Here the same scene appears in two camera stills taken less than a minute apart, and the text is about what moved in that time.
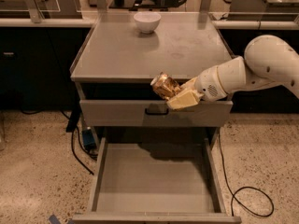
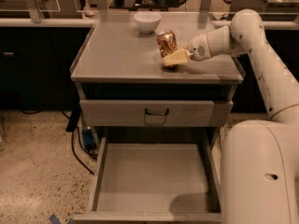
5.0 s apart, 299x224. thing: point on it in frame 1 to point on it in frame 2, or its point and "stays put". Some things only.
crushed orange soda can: [165, 85] to [166, 43]
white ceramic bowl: [147, 21] stays put
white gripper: [207, 83] to [197, 49]
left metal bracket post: [35, 14] stays put
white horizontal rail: [91, 22] stays put
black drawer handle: [157, 113] stays put
